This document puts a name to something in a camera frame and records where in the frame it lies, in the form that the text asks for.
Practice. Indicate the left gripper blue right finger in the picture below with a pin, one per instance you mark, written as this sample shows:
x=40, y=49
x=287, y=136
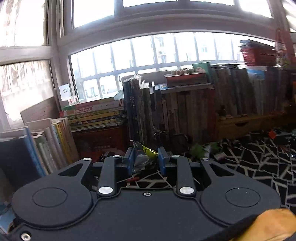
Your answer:
x=181, y=167

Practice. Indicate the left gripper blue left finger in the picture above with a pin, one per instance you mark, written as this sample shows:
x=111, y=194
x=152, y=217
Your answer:
x=111, y=167

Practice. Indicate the dark wrapper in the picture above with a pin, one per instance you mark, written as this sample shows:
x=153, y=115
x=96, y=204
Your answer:
x=142, y=156

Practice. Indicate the row of upright books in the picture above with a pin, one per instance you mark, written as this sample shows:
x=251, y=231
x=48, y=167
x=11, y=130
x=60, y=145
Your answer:
x=158, y=105

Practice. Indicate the stack of flat books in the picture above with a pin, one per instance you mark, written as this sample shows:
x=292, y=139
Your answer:
x=101, y=113

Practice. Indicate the person's left hand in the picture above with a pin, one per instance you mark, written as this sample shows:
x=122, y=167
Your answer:
x=274, y=224

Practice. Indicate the crumpled green wrapper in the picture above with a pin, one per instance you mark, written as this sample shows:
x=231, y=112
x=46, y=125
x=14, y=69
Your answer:
x=198, y=152

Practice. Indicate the red plastic crate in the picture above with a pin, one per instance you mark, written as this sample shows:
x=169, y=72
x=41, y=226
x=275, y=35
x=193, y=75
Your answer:
x=96, y=142

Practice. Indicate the wooden drawer shelf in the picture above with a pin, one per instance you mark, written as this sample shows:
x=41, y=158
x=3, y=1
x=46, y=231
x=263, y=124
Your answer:
x=240, y=126

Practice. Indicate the dark blue folder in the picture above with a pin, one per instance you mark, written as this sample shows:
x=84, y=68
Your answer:
x=20, y=163

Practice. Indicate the black white patterned cloth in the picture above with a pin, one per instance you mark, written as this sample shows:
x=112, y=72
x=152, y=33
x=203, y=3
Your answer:
x=268, y=157

